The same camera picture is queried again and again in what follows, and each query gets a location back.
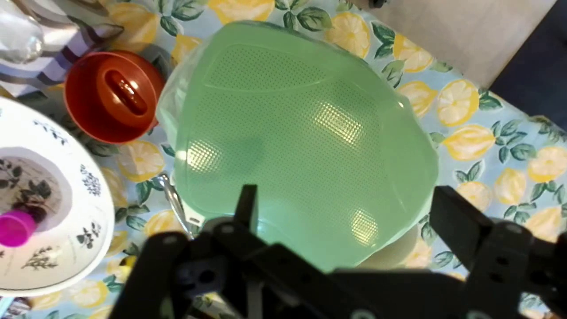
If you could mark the red round container lid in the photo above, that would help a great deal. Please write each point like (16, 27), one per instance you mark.
(111, 96)

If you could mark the white floral ceramic plate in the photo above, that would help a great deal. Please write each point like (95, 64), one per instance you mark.
(46, 172)

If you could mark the lemon pattern tablecloth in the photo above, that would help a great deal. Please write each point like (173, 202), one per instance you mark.
(506, 163)

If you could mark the striped cloth with clear wrap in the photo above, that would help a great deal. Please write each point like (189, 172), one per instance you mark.
(40, 39)

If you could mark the green plastic bin lid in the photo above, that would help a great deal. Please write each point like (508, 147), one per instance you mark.
(338, 160)

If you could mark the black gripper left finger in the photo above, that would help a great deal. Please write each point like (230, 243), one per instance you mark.
(246, 208)

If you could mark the magenta small cup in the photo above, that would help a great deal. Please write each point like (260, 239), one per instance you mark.
(16, 227)

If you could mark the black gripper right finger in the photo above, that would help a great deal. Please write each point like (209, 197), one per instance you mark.
(485, 247)

